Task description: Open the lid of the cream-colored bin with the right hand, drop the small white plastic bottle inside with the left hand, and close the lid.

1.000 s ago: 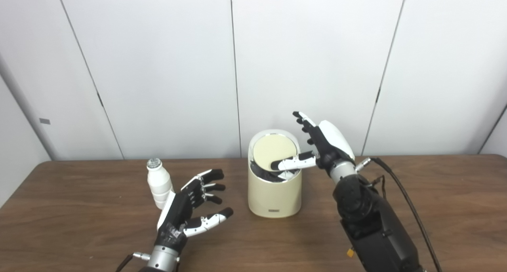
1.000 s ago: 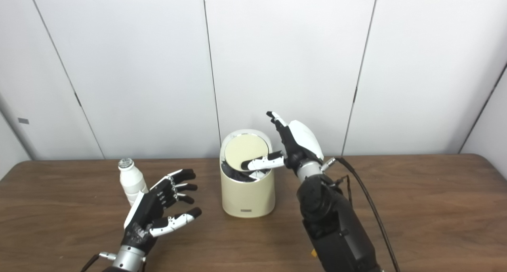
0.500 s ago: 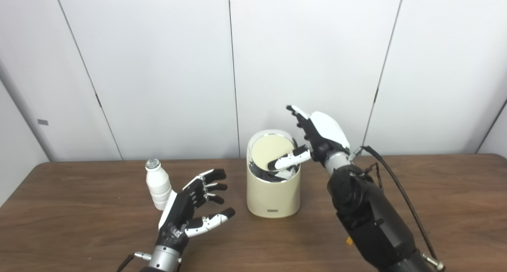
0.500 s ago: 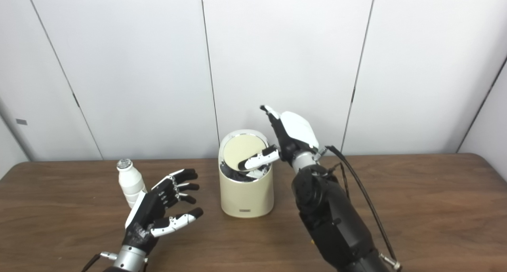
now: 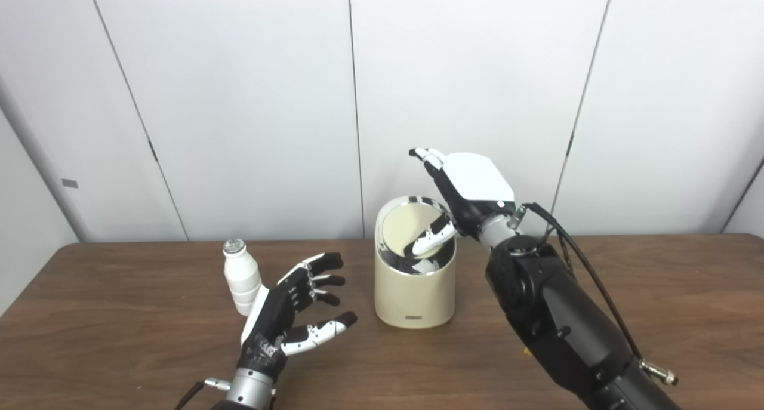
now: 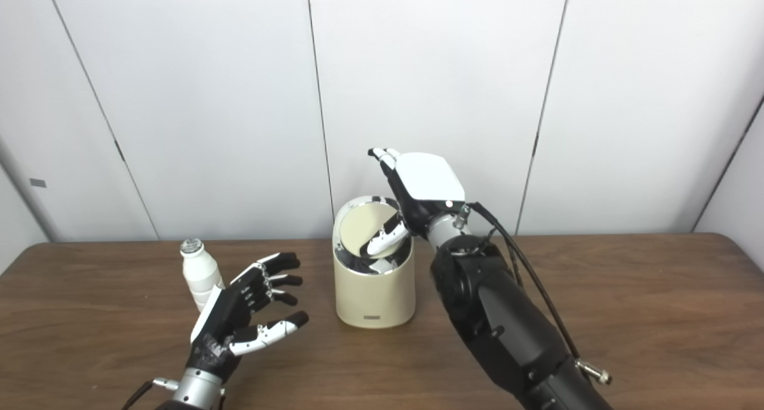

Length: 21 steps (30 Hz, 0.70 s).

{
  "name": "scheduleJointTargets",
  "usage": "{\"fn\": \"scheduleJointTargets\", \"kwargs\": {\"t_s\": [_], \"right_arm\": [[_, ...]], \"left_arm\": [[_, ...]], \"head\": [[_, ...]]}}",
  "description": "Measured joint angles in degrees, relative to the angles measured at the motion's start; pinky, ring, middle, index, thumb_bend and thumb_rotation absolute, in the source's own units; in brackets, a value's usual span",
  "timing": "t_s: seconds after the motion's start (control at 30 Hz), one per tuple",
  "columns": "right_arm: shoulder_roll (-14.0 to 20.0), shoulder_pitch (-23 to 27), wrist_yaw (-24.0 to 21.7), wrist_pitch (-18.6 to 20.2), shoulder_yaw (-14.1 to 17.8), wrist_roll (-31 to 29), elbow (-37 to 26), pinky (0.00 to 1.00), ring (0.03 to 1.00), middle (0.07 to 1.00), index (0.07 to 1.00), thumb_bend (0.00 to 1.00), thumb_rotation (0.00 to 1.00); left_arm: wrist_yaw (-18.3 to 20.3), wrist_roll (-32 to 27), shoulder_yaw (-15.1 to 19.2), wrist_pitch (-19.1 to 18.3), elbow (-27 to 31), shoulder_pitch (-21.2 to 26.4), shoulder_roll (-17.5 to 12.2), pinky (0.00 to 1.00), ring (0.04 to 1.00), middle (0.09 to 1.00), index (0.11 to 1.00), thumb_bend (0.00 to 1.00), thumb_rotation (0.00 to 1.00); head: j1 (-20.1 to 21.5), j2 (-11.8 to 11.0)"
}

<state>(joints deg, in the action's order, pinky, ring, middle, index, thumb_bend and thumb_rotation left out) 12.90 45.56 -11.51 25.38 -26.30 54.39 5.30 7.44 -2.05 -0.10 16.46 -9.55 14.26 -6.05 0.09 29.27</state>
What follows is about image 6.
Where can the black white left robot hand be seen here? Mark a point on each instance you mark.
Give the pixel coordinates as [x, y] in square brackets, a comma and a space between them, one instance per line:
[230, 314]

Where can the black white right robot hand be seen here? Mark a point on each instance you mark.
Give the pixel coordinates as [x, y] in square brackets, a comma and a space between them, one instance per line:
[427, 177]

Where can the small white plastic bottle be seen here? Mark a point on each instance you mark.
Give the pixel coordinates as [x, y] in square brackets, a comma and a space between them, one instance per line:
[200, 273]

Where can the cream round bin lid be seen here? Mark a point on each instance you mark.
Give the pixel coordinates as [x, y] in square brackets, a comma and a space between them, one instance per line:
[361, 228]

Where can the cream-colored bin body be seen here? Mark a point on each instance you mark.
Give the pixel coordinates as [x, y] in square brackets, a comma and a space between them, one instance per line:
[373, 296]

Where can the small grey wall label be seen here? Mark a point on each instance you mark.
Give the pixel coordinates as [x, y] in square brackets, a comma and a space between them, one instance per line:
[38, 182]

